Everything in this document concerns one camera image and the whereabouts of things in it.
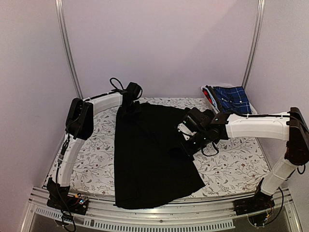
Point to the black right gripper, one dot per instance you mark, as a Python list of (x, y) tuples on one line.
[(190, 152)]

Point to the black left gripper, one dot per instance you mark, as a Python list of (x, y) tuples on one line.
[(125, 113)]

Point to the black long sleeve shirt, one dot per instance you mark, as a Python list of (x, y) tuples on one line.
[(153, 164)]

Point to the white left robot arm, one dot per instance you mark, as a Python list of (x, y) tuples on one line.
[(79, 127)]

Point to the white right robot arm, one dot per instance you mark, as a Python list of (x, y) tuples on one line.
[(286, 126)]

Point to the dark grey folded shirt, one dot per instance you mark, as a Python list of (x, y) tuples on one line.
[(216, 101)]

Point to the light blue folded shirt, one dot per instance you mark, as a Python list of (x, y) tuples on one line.
[(212, 97)]

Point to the red black plaid shirt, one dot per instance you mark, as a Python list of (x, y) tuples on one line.
[(207, 95)]

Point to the white plastic laundry basket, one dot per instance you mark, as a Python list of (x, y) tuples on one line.
[(207, 102)]

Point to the blue plaid shirt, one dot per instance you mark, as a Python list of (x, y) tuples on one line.
[(233, 99)]

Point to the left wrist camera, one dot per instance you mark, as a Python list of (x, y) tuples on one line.
[(135, 90)]

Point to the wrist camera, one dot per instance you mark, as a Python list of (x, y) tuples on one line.
[(195, 121), (135, 90)]

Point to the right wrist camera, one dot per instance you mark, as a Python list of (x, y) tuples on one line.
[(195, 121)]

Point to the aluminium front rail frame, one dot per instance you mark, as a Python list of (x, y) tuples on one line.
[(187, 215)]

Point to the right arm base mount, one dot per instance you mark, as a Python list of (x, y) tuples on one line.
[(260, 204)]

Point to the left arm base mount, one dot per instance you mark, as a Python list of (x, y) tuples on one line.
[(60, 199)]

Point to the right aluminium corner post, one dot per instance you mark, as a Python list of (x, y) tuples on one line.
[(255, 40)]

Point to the aluminium corner post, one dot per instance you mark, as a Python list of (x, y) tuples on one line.
[(255, 40), (67, 48)]

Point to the left aluminium corner post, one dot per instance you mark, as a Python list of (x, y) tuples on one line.
[(67, 48)]

